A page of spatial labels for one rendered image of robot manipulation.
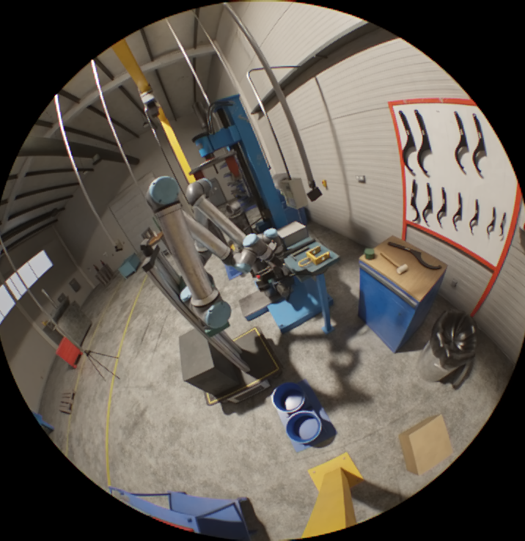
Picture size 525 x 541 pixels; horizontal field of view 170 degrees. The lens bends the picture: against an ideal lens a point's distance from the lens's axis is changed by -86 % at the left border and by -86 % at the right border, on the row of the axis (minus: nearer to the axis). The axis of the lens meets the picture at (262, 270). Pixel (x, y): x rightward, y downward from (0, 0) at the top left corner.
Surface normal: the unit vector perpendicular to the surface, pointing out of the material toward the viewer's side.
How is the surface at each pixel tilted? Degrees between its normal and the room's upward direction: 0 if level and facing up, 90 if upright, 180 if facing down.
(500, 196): 90
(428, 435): 0
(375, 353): 0
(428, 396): 0
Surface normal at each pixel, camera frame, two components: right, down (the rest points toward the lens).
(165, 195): 0.67, 0.07
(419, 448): -0.34, -0.76
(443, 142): -0.88, 0.46
